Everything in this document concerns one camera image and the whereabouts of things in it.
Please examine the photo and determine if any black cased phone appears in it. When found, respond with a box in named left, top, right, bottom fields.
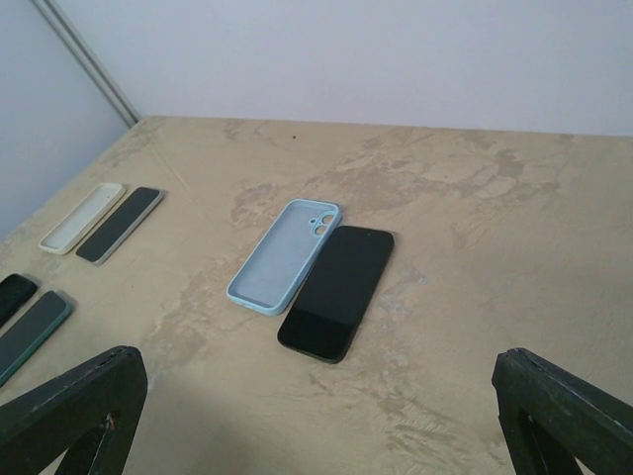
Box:
left=0, top=273, right=39, bottom=327

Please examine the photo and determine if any left aluminium corner post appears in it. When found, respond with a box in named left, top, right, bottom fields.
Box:
left=32, top=0, right=140, bottom=128

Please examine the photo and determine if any beige phone case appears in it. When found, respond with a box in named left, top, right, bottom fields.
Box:
left=39, top=182, right=127, bottom=255

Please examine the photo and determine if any silver smartphone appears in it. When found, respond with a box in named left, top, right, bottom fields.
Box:
left=75, top=187, right=164, bottom=265

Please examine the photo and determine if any black smartphone from blue case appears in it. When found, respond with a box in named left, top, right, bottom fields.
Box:
left=277, top=226, right=395, bottom=364

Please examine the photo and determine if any dark teal smartphone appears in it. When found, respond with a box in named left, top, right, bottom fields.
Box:
left=1, top=291, right=73, bottom=386

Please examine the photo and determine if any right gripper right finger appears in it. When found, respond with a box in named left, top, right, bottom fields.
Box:
left=492, top=347, right=632, bottom=474

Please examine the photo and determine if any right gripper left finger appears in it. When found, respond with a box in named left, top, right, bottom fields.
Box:
left=1, top=345, right=147, bottom=474

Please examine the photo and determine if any light blue cased phone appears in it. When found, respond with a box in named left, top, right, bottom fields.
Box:
left=226, top=199, right=342, bottom=316

